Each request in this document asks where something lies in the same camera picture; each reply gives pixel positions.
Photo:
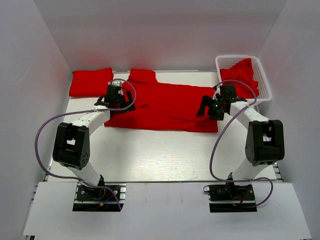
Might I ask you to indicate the red t shirt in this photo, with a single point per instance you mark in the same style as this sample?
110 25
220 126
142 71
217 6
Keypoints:
164 106
90 83

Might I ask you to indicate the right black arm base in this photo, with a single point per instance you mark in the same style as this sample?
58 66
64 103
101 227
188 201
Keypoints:
231 198

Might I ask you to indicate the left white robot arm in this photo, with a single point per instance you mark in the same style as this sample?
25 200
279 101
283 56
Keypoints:
72 141

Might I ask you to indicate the white plastic basket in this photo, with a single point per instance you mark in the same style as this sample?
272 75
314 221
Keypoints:
228 61

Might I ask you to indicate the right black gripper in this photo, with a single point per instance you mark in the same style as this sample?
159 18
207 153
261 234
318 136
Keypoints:
207 101

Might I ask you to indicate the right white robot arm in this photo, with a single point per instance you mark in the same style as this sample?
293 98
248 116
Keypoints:
265 144

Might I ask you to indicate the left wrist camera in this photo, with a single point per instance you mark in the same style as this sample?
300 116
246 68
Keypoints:
116 82

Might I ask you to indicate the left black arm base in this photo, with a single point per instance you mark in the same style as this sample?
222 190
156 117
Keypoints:
99 200

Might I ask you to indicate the red t shirts in basket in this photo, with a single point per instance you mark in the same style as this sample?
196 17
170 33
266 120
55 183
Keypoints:
242 72

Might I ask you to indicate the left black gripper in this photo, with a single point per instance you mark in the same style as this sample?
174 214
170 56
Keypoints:
126 104

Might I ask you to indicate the folded red t shirt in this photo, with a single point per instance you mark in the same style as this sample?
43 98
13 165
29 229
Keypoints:
90 83

